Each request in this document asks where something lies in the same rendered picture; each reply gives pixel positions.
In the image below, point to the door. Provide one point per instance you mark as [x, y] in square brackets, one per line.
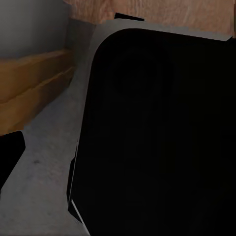
[29, 84]

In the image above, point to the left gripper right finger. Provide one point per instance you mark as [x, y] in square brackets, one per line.
[228, 146]

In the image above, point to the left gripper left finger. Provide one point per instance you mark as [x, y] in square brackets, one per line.
[12, 146]

